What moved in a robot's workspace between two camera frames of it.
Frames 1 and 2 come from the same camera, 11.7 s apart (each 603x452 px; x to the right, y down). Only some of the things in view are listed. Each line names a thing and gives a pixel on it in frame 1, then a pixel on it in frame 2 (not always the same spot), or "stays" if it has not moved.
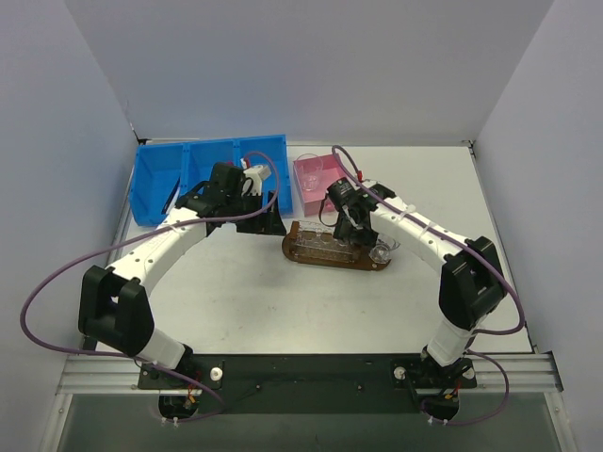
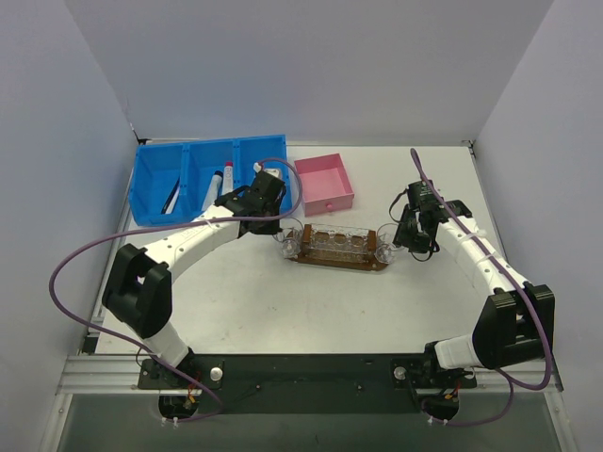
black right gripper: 356,234 → 412,234
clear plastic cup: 381,252 stays
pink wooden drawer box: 314,175 stays
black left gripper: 257,215 stays
